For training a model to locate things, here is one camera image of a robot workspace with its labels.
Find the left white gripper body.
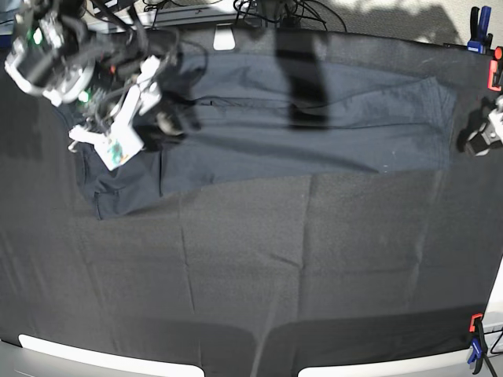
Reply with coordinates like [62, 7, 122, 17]
[464, 119, 502, 156]

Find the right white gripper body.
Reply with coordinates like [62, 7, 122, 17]
[68, 56, 162, 171]

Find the dark navy t-shirt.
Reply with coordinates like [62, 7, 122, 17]
[74, 53, 457, 219]

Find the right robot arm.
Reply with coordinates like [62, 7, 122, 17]
[5, 1, 184, 170]

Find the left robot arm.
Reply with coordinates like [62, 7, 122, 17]
[464, 95, 502, 156]

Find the red clamp right edge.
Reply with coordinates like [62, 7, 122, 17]
[487, 46, 502, 92]

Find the blue clamp top right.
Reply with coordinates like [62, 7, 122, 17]
[467, 5, 493, 54]

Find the white tab on cloth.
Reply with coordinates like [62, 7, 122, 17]
[213, 27, 236, 51]

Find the black table cloth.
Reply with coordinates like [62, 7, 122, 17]
[1, 29, 502, 376]

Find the red blue clamp bottom right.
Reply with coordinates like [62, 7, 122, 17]
[467, 313, 497, 377]

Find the black cable bundle top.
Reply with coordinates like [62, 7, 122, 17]
[233, 0, 348, 32]

